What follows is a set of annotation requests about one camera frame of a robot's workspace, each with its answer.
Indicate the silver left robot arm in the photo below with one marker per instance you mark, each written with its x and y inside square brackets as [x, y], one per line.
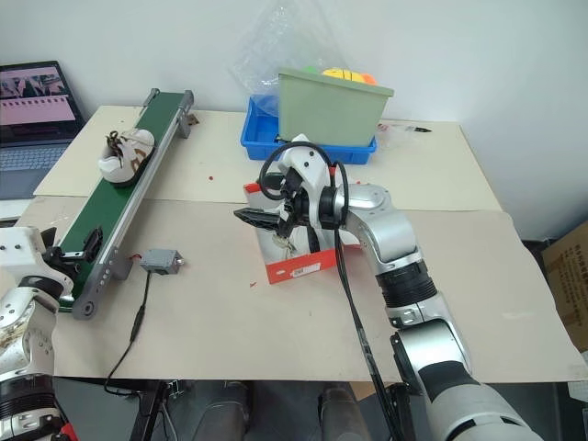
[18, 331]

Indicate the dark rounded shape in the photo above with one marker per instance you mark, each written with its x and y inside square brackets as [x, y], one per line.
[222, 411]
[337, 413]

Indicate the yellow toy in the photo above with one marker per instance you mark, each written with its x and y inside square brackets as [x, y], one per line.
[342, 74]

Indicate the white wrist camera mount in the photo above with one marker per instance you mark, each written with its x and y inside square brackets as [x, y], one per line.
[310, 170]
[18, 250]

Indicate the red and white shoebox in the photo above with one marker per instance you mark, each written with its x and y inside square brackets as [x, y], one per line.
[298, 271]

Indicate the blue plastic bin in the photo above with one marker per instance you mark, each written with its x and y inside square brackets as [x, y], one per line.
[262, 138]

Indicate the grey laptop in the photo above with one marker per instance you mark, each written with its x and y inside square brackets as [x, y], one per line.
[32, 138]

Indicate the green plastic bin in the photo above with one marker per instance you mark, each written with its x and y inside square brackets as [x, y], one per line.
[331, 110]

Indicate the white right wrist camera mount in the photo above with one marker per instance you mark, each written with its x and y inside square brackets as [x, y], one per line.
[310, 170]

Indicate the black pen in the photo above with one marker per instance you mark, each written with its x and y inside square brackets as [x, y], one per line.
[420, 130]

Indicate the orange toy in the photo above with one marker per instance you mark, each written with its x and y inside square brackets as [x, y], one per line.
[370, 79]

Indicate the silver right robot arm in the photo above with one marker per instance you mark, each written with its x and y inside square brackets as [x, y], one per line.
[395, 229]

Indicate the black table frame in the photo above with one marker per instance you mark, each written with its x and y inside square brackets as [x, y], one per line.
[149, 411]

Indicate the small brown object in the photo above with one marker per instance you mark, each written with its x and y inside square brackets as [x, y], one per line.
[191, 120]

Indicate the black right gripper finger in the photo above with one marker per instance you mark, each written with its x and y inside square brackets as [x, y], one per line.
[257, 218]

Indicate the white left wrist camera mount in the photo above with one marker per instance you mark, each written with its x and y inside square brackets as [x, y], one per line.
[18, 250]

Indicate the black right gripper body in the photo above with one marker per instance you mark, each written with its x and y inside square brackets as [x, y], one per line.
[296, 206]

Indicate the brown cardboard box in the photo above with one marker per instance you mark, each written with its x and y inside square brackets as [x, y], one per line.
[567, 285]

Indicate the white brown-laced shoe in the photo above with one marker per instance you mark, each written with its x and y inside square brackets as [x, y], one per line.
[131, 156]

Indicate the green toy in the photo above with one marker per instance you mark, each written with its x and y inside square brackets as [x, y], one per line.
[309, 69]

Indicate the green conveyor belt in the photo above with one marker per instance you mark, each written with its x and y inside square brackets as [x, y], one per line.
[124, 202]

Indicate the grey conveyor control box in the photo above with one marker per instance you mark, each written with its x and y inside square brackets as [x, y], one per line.
[158, 261]

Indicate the clear plastic bag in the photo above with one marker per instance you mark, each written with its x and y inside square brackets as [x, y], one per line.
[271, 59]

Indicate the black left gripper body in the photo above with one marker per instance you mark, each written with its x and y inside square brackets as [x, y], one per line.
[64, 257]

